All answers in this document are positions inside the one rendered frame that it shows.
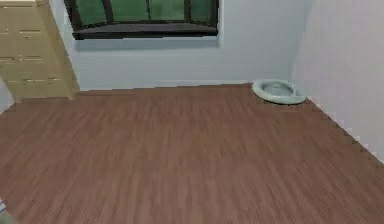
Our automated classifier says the pale green round pet bed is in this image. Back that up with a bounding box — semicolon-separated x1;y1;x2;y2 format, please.
251;79;308;106

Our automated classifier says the black framed window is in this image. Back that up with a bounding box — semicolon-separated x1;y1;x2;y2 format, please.
63;0;220;41

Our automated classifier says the beige chest of drawers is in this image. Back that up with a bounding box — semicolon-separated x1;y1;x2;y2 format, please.
0;0;81;103

